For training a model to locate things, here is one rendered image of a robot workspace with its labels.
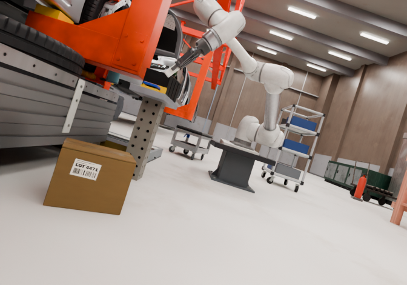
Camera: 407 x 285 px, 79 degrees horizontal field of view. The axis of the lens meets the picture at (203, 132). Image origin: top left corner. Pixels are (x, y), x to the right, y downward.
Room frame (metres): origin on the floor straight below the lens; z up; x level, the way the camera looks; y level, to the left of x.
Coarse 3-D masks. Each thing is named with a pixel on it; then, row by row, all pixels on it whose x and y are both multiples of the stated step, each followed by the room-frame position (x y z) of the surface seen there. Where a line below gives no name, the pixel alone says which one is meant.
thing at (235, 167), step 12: (216, 144) 1.89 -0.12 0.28; (228, 156) 2.02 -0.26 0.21; (240, 156) 2.02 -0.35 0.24; (252, 156) 1.90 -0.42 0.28; (228, 168) 2.02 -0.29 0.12; (240, 168) 2.02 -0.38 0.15; (252, 168) 2.03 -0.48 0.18; (216, 180) 1.96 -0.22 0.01; (228, 180) 2.02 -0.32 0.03; (240, 180) 2.03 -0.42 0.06; (252, 192) 1.97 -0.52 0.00
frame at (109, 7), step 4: (112, 0) 1.71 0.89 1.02; (124, 0) 1.77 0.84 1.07; (128, 0) 1.83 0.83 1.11; (104, 4) 1.65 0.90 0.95; (108, 4) 1.65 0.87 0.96; (112, 4) 1.66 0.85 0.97; (116, 4) 1.69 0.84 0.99; (120, 4) 1.73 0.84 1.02; (124, 4) 1.79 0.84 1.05; (128, 4) 1.86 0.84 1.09; (104, 8) 1.65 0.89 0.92; (108, 8) 1.65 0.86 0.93; (112, 8) 1.65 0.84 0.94; (116, 8) 1.70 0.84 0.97; (104, 12) 1.65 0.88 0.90; (108, 12) 1.65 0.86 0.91; (112, 12) 1.67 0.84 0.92
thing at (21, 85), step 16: (0, 48) 0.59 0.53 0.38; (16, 64) 0.65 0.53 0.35; (32, 64) 0.70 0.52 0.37; (48, 64) 0.76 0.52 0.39; (0, 80) 0.62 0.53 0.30; (16, 80) 0.66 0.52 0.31; (32, 80) 0.72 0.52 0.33; (64, 80) 0.86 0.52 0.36; (80, 80) 0.94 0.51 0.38; (16, 96) 0.68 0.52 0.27; (32, 96) 0.74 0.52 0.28; (48, 96) 0.81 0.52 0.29; (64, 96) 0.90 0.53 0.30; (80, 96) 0.98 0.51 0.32; (112, 96) 1.29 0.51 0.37; (96, 112) 1.17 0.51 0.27; (112, 112) 1.35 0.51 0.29; (64, 128) 0.94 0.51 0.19
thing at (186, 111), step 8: (208, 56) 5.52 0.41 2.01; (208, 64) 5.52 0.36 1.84; (200, 72) 5.52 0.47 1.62; (200, 80) 5.52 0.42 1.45; (200, 88) 5.52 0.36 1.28; (192, 96) 5.52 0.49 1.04; (192, 104) 5.52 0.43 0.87; (168, 112) 5.53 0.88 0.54; (176, 112) 5.53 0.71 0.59; (184, 112) 5.52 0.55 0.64; (192, 112) 5.52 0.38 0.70
